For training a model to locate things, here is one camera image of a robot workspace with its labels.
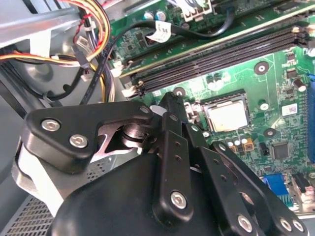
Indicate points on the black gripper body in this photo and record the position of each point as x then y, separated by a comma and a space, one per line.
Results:
110, 204

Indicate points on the metal socket cover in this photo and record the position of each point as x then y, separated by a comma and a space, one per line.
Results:
197, 114

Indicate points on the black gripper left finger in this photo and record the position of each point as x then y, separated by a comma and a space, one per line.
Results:
73, 118

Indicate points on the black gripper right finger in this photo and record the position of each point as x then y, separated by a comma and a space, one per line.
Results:
221, 177

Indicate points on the silver green CPU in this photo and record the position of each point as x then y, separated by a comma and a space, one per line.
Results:
227, 116

